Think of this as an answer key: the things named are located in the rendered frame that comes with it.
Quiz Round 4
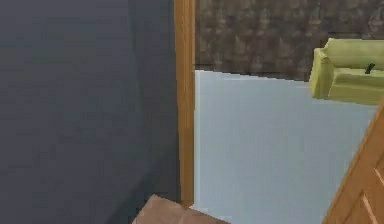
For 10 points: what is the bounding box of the green sofa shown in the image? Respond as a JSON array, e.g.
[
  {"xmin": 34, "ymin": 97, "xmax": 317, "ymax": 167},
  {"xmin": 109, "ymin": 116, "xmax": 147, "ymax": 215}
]
[{"xmin": 308, "ymin": 37, "xmax": 384, "ymax": 107}]

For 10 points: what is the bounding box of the wooden room door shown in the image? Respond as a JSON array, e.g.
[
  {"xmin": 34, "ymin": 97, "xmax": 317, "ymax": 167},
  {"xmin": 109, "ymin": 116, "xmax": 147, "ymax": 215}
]
[{"xmin": 321, "ymin": 97, "xmax": 384, "ymax": 224}]

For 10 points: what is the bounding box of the wooden door frame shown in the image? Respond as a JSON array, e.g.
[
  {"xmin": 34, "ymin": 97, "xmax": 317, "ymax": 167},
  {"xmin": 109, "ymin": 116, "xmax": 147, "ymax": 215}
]
[{"xmin": 173, "ymin": 0, "xmax": 197, "ymax": 208}]

